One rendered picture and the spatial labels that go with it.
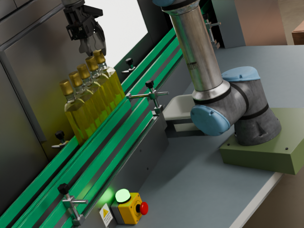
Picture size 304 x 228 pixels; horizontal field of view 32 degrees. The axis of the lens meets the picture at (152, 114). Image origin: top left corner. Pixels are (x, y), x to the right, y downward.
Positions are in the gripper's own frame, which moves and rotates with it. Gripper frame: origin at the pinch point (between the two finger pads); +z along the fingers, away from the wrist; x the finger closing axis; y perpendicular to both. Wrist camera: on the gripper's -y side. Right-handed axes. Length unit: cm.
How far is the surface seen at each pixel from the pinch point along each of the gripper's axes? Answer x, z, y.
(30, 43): -12.5, -13.5, 16.7
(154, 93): 16.0, 18.6, 0.1
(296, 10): -4, 115, -339
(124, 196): 19, 31, 43
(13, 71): -13.1, -9.5, 29.0
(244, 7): 25, 25, -96
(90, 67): 0.1, 1.9, 7.6
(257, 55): 34, 40, -71
